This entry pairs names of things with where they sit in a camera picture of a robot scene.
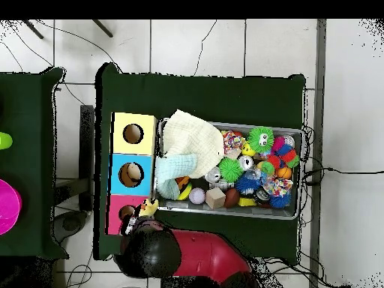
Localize lime green object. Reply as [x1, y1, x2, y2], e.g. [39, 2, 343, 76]
[0, 131, 14, 150]

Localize green spiky ball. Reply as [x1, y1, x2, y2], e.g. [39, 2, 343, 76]
[217, 157, 243, 184]

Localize green cloth side table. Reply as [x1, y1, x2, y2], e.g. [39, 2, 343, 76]
[0, 66, 69, 260]

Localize black stand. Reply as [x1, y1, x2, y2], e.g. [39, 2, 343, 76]
[52, 104, 96, 212]

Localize dark tripod leg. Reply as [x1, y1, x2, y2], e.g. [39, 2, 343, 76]
[21, 19, 45, 40]
[91, 19, 114, 38]

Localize yellow duck plush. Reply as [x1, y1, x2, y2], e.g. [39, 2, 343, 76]
[137, 197, 160, 218]

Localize thin black floor cable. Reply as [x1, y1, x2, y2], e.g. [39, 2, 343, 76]
[34, 19, 122, 73]
[193, 19, 218, 77]

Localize blue spiky ball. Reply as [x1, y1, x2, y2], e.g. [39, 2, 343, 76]
[235, 176, 262, 196]

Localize pink plate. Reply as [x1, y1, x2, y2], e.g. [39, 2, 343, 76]
[0, 178, 23, 236]

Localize wooden box with three holes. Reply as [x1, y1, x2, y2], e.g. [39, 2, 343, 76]
[104, 111, 159, 236]

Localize light wooden block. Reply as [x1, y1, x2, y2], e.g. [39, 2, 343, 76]
[205, 187, 227, 210]

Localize shallow metal mesh bin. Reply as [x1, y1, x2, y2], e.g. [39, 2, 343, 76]
[152, 118, 305, 221]

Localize thick black floor cable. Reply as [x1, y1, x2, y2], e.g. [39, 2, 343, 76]
[302, 166, 384, 176]

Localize white baseball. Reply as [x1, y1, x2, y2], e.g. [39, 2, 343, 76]
[188, 187, 207, 206]

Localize dark green table cloth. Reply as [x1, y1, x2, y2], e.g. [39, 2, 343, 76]
[94, 61, 307, 261]

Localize brown toy football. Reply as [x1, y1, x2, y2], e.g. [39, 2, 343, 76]
[223, 187, 241, 209]

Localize tangled black floor cables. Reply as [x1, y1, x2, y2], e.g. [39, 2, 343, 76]
[254, 256, 352, 288]

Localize green spiky toy with eyes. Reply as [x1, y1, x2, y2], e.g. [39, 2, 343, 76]
[247, 125, 275, 153]

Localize mint green waffle cloth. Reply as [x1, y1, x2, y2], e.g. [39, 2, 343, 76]
[154, 153, 199, 201]

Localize grey stand foot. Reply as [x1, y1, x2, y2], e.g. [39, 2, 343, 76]
[52, 210, 89, 243]

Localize colourful patterned cloth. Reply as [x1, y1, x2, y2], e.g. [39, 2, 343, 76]
[263, 176, 294, 197]

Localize grey floor strip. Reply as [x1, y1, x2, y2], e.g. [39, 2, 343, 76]
[308, 19, 328, 288]

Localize cream waffle cloth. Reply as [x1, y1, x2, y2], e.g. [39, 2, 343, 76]
[161, 109, 225, 179]

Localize multicolour spiky caterpillar toy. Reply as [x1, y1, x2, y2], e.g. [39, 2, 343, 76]
[259, 135, 301, 176]

